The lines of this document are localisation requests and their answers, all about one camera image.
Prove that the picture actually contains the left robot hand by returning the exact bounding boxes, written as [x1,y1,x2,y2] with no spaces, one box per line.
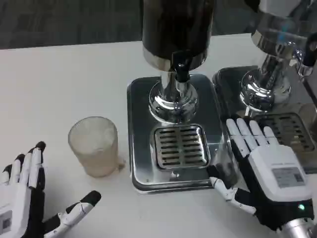
[0,141,102,238]

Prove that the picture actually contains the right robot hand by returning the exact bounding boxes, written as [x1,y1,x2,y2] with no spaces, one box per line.
[207,118,313,232]

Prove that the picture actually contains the steel slotted drip grid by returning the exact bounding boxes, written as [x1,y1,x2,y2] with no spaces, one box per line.
[154,125,211,170]
[255,113,316,152]

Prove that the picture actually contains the steel drip tray base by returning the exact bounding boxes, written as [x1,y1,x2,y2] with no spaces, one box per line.
[212,65,317,174]
[126,73,239,195]

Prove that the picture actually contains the clear ribbed glass cup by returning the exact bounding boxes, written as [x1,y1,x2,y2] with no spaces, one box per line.
[67,116,126,178]

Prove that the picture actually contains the clear drink dispenser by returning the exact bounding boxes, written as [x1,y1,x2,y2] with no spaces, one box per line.
[240,0,317,112]

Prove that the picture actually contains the black dispenser tap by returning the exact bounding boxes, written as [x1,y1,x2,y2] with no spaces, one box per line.
[169,49,193,83]
[293,32,317,82]

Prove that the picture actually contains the dark drink dispenser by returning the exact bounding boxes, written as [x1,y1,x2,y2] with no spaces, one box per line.
[141,0,215,123]

